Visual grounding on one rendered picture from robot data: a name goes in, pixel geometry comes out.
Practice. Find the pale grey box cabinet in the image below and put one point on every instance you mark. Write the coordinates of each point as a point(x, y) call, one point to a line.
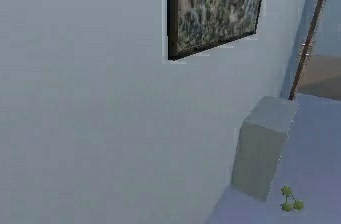
point(261, 150)

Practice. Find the green ball cluster toy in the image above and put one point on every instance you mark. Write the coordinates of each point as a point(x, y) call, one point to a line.
point(290, 200)

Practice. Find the brown room door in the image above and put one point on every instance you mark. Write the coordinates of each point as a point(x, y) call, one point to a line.
point(306, 46)

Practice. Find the black framed wall picture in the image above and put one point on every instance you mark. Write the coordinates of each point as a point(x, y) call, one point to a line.
point(211, 23)

